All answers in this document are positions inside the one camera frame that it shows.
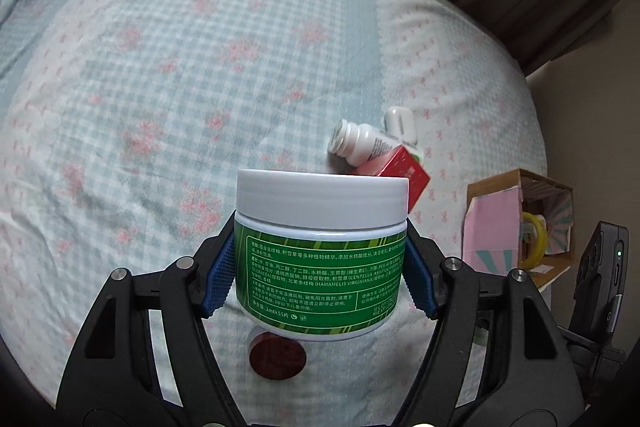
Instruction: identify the yellow tape roll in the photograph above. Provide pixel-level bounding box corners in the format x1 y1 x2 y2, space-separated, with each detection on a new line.
521 212 551 269

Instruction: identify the open cardboard box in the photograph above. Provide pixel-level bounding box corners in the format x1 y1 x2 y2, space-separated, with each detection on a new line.
462 168 576 290

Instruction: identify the white pill bottle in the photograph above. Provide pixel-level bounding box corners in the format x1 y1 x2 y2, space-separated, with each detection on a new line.
327 119 401 168

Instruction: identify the red carton box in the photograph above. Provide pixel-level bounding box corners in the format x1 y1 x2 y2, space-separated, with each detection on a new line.
356 145 432 214

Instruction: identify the small white plastic case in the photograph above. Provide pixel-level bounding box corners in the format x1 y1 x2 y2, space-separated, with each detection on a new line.
383 106 420 148

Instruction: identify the green jar with white lid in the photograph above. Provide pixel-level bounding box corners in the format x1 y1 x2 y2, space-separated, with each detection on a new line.
234 168 410 342

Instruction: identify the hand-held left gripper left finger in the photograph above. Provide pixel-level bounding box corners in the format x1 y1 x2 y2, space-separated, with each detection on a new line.
57 210 251 427

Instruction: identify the round dark red lid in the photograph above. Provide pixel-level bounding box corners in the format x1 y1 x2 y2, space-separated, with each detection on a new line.
247 329 307 380

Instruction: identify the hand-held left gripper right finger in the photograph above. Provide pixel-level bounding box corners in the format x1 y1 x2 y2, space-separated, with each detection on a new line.
400 219 586 427

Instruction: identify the floral checked bed sheet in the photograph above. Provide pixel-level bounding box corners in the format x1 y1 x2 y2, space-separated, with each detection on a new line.
0 0 553 427

